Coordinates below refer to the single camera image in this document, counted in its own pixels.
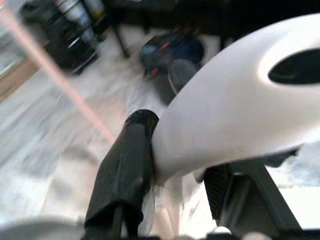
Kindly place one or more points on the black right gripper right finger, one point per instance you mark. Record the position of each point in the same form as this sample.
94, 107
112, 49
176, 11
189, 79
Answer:
252, 200

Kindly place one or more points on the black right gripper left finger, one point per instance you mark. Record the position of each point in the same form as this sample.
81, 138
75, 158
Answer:
125, 160

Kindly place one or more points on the grey shoe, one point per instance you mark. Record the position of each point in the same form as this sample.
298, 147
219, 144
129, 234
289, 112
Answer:
178, 75

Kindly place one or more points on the pink broom stick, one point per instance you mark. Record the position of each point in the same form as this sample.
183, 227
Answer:
62, 77

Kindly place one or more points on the blue and black backpack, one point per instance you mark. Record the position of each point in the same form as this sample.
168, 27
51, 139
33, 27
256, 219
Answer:
172, 47

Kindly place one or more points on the black table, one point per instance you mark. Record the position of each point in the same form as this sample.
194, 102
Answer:
200, 12

